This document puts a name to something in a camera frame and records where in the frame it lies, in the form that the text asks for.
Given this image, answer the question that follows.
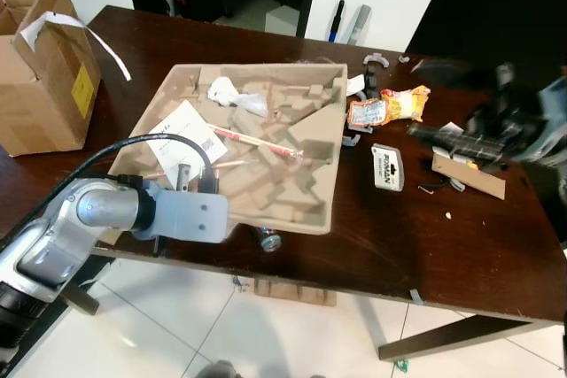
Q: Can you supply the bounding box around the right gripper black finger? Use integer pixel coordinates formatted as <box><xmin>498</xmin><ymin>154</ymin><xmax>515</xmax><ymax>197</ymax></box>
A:
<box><xmin>415</xmin><ymin>61</ymin><xmax>497</xmax><ymax>87</ymax></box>
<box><xmin>409</xmin><ymin>127</ymin><xmax>486</xmax><ymax>145</ymax></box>

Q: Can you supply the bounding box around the brown moulded pulp tray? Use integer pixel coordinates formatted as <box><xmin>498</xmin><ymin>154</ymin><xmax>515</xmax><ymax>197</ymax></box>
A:
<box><xmin>108</xmin><ymin>63</ymin><xmax>349</xmax><ymax>237</ymax></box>

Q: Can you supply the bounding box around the white printed card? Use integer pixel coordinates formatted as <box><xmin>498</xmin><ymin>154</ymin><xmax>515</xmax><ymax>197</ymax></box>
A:
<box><xmin>146</xmin><ymin>100</ymin><xmax>229</xmax><ymax>165</ymax></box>

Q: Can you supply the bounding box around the flat brown cardboard piece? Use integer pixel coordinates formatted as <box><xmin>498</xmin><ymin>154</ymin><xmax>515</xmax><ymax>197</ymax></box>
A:
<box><xmin>431</xmin><ymin>152</ymin><xmax>507</xmax><ymax>200</ymax></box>

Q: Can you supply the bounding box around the orange snack bag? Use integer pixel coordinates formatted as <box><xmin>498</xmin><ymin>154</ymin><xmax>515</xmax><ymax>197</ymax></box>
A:
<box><xmin>347</xmin><ymin>85</ymin><xmax>431</xmax><ymax>128</ymax></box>

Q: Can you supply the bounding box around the small white printed box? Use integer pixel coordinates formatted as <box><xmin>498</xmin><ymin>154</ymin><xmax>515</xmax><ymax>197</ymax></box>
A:
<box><xmin>370</xmin><ymin>143</ymin><xmax>406</xmax><ymax>193</ymax></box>

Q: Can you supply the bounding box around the grey plastic clip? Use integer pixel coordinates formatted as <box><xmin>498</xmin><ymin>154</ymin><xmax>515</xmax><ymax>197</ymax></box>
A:
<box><xmin>362</xmin><ymin>53</ymin><xmax>392</xmax><ymax>70</ymax></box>

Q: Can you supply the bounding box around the crumpled white tissue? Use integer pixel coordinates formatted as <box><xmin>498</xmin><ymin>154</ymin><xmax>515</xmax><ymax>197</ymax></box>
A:
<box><xmin>206</xmin><ymin>77</ymin><xmax>268</xmax><ymax>118</ymax></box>

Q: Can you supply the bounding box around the white paper scrap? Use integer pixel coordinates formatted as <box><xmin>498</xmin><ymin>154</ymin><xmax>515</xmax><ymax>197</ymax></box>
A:
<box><xmin>346</xmin><ymin>74</ymin><xmax>368</xmax><ymax>97</ymax></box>

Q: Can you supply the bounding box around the small metal cylinder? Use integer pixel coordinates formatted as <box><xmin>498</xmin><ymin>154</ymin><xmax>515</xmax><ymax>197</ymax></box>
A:
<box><xmin>255</xmin><ymin>228</ymin><xmax>284</xmax><ymax>253</ymax></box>

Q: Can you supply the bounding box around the grey pole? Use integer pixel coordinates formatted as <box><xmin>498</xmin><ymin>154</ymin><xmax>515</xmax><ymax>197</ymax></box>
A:
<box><xmin>347</xmin><ymin>4</ymin><xmax>372</xmax><ymax>47</ymax></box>

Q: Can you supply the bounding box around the dark wooden table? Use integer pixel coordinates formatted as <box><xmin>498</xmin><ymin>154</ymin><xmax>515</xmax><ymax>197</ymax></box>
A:
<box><xmin>0</xmin><ymin>4</ymin><xmax>567</xmax><ymax>362</ymax></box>

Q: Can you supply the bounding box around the black blue pole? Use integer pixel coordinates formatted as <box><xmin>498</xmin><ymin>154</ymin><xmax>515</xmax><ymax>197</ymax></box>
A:
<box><xmin>329</xmin><ymin>0</ymin><xmax>347</xmax><ymax>43</ymax></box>

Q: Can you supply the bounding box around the brown pulp packing piece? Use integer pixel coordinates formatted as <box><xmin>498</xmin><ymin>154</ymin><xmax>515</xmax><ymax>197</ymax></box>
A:
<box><xmin>252</xmin><ymin>278</ymin><xmax>338</xmax><ymax>308</ymax></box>

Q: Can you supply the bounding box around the brown box yellow label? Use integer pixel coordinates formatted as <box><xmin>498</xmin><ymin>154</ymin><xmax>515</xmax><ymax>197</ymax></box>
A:
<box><xmin>0</xmin><ymin>0</ymin><xmax>103</xmax><ymax>158</ymax></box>

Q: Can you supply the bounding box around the grey robot foot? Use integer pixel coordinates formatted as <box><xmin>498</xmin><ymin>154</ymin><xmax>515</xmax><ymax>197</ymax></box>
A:
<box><xmin>195</xmin><ymin>360</ymin><xmax>245</xmax><ymax>378</ymax></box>

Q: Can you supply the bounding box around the white paper strip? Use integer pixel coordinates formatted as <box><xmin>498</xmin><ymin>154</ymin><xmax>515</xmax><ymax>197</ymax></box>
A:
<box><xmin>19</xmin><ymin>12</ymin><xmax>132</xmax><ymax>81</ymax></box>

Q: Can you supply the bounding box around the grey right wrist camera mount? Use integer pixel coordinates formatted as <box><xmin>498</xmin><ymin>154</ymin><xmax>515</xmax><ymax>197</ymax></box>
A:
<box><xmin>518</xmin><ymin>75</ymin><xmax>567</xmax><ymax>165</ymax></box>

